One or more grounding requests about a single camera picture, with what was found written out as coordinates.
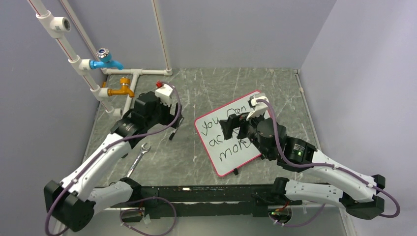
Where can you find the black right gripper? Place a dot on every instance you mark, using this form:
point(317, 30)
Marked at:
point(234, 121)

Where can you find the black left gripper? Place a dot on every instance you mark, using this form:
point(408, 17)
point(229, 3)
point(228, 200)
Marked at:
point(169, 118)

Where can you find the white whiteboard marker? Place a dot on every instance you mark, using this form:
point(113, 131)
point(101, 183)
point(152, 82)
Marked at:
point(172, 134)

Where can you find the pink framed whiteboard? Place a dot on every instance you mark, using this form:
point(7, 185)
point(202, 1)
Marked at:
point(226, 155)

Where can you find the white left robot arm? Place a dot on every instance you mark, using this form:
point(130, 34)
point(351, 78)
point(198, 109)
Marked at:
point(76, 199)

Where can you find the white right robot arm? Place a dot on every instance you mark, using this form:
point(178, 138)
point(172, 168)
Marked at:
point(354, 192)

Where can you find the silver combination wrench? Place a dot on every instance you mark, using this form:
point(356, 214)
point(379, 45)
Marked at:
point(145, 148)

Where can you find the orange brass faucet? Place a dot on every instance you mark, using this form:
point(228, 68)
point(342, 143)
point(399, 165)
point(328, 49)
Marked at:
point(124, 88)

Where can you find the blue plastic faucet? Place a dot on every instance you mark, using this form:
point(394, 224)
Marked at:
point(105, 60)

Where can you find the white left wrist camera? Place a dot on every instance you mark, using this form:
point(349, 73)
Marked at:
point(164, 93)

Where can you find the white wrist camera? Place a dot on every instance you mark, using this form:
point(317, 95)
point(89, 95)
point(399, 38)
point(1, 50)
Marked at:
point(259, 108)
point(164, 93)

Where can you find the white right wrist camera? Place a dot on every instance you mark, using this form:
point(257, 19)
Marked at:
point(259, 108)

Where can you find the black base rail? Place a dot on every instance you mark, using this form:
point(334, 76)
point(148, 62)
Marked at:
point(256, 200)

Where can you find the white PVC pipe frame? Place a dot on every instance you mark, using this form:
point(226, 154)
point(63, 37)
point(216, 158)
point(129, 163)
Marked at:
point(57, 27)

